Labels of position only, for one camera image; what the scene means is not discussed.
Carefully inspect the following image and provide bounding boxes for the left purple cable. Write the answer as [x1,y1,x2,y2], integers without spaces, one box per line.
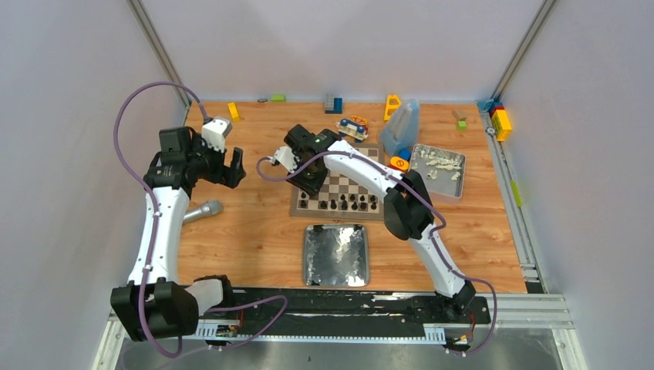
[113,81,289,359]

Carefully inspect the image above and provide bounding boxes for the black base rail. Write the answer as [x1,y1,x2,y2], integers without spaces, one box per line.
[133,284,546,342]

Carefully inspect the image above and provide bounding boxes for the colourful toy car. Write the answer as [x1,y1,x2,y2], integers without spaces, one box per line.
[336,116,369,143]

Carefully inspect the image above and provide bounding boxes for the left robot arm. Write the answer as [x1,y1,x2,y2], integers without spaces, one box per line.
[110,121,245,341]

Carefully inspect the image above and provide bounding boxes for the grey cylinder tube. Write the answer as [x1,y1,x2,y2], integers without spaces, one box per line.
[183,200,223,224]

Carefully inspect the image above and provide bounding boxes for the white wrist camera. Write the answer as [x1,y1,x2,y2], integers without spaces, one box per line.
[201,117,233,153]
[269,146,299,173]

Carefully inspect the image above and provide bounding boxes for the yellow red blue brick stack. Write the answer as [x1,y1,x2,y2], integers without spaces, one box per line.
[477,99,512,142]

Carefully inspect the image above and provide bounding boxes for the silver tray white pieces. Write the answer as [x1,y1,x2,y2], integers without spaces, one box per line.
[410,143,467,204]

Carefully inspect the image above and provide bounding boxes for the blue grey block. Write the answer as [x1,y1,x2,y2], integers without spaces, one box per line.
[324,94,343,114]

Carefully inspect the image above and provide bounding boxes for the silver tray black pieces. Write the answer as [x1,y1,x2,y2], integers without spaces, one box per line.
[302,224,370,288]

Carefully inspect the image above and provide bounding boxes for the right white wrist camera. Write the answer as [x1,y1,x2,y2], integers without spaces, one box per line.
[269,146,299,173]

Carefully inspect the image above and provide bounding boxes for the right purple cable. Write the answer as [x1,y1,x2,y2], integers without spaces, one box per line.
[255,150,499,357]

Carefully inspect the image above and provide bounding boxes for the wooden brown block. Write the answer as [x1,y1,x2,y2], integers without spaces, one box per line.
[452,109,467,121]

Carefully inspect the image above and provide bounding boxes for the purple cable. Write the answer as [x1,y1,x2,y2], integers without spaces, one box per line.
[255,150,499,357]
[113,81,289,359]

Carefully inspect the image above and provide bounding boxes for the translucent blue plastic container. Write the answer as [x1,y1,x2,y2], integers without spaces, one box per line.
[378,99,420,156]

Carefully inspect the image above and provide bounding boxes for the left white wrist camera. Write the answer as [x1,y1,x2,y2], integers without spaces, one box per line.
[201,117,233,153]

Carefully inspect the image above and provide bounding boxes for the wooden chessboard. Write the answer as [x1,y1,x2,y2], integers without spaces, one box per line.
[290,173,383,221]

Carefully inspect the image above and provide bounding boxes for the red yellow blue block toy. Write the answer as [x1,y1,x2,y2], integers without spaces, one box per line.
[388,148,411,173]

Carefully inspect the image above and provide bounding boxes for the yellow triangular frame toy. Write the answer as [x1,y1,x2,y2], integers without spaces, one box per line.
[383,94,402,122]

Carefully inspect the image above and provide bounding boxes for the yellow block far left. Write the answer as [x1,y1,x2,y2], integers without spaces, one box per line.
[228,102,242,122]

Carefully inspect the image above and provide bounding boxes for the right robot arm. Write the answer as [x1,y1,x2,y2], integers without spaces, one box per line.
[272,125,476,322]

